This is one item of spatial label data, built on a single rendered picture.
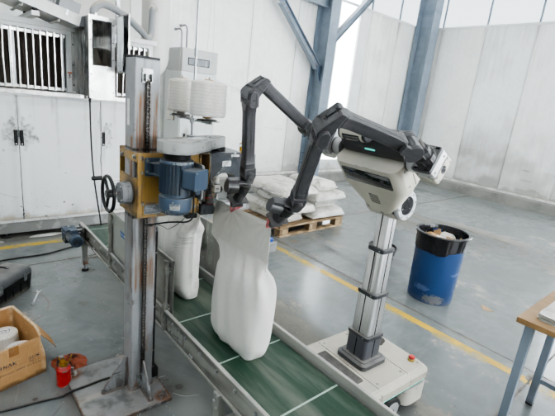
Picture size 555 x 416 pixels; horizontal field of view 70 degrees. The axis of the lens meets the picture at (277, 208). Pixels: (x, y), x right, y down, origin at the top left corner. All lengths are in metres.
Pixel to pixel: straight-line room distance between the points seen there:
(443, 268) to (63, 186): 3.83
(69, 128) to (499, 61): 8.30
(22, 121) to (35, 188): 0.66
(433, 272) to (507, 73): 6.70
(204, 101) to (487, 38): 8.82
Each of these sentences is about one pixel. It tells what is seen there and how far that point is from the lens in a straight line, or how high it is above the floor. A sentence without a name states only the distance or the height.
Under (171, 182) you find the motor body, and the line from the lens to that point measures 1.82.
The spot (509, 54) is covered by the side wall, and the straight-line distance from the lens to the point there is 9.97.
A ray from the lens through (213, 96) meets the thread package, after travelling 1.84.
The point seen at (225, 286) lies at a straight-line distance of 2.08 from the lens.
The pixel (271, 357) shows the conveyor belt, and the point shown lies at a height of 0.38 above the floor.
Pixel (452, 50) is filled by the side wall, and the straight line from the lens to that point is 10.51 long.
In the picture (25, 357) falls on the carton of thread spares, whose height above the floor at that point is 0.14.
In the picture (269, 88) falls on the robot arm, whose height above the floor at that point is 1.68.
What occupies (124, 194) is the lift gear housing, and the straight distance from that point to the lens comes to 1.99.
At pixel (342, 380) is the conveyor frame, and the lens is 2.08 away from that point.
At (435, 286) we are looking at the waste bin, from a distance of 3.88.
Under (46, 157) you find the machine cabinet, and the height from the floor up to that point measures 0.83.
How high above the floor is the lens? 1.65
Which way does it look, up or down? 15 degrees down
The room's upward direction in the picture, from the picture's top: 6 degrees clockwise
